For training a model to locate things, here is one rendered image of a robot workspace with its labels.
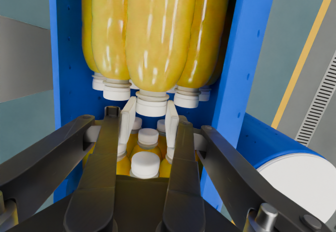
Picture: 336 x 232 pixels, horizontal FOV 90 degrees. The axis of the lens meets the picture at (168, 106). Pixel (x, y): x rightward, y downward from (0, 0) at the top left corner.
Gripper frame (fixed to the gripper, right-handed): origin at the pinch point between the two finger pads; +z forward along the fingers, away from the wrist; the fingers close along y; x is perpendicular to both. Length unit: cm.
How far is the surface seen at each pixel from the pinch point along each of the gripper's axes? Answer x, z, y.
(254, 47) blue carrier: 8.6, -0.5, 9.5
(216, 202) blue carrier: -10.2, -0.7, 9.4
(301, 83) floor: 3, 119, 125
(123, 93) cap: 1.1, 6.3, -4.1
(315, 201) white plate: -24, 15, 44
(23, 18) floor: 24, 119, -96
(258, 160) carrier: -14.6, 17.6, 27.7
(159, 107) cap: 0.9, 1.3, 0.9
